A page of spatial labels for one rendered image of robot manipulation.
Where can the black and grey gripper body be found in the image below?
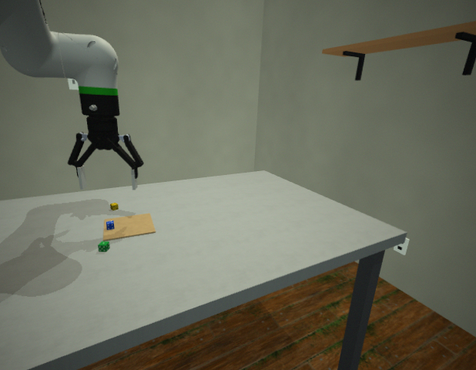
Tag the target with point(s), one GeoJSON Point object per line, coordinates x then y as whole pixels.
{"type": "Point", "coordinates": [100, 128]}

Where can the blue die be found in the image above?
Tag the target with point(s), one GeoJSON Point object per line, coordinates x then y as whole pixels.
{"type": "Point", "coordinates": [110, 225]}

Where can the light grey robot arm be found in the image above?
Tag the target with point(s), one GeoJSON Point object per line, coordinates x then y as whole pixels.
{"type": "Point", "coordinates": [29, 47]}

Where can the tan square mat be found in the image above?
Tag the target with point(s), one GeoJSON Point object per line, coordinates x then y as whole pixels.
{"type": "Point", "coordinates": [129, 226]}

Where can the green die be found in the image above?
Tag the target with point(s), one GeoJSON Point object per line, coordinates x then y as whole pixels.
{"type": "Point", "coordinates": [103, 246]}

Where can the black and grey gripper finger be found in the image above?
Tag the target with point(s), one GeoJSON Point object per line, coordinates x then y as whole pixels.
{"type": "Point", "coordinates": [134, 164]}
{"type": "Point", "coordinates": [80, 169]}

